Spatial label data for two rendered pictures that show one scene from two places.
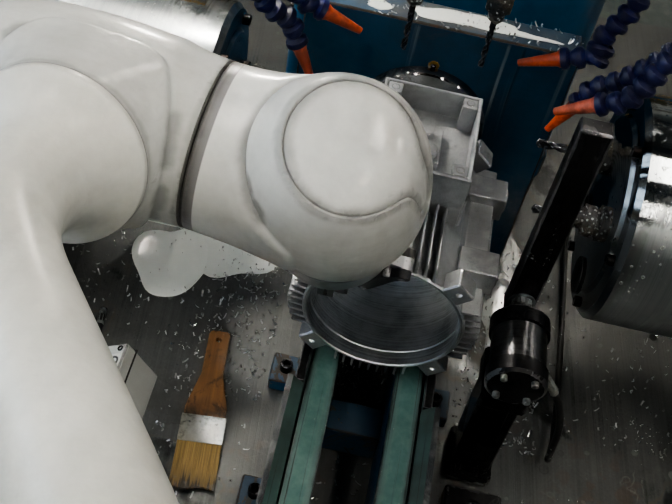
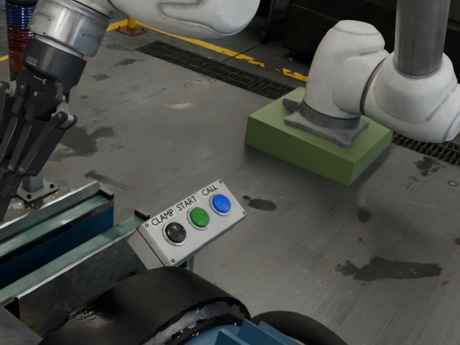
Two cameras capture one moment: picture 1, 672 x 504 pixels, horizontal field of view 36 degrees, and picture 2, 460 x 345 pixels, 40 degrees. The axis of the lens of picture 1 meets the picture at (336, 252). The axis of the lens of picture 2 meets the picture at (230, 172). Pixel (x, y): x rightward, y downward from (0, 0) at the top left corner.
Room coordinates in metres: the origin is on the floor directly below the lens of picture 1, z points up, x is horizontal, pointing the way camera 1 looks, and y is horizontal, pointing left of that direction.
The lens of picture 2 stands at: (0.98, 0.60, 1.58)
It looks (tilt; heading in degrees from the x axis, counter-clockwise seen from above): 31 degrees down; 212
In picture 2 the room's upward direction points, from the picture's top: 8 degrees clockwise
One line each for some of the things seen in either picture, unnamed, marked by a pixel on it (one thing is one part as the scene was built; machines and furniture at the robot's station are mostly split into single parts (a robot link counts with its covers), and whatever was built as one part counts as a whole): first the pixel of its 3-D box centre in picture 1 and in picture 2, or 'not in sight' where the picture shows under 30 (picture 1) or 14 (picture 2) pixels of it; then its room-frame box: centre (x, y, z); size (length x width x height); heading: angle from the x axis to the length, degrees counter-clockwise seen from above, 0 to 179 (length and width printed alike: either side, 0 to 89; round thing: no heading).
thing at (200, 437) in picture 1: (206, 406); not in sight; (0.59, 0.11, 0.80); 0.21 x 0.05 x 0.01; 4
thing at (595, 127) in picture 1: (553, 226); not in sight; (0.67, -0.19, 1.12); 0.04 x 0.03 x 0.26; 179
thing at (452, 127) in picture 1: (420, 153); not in sight; (0.74, -0.06, 1.11); 0.12 x 0.11 x 0.07; 178
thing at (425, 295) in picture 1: (397, 243); not in sight; (0.70, -0.06, 1.02); 0.20 x 0.19 x 0.19; 178
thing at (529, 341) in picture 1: (537, 279); not in sight; (0.77, -0.23, 0.92); 0.45 x 0.13 x 0.24; 179
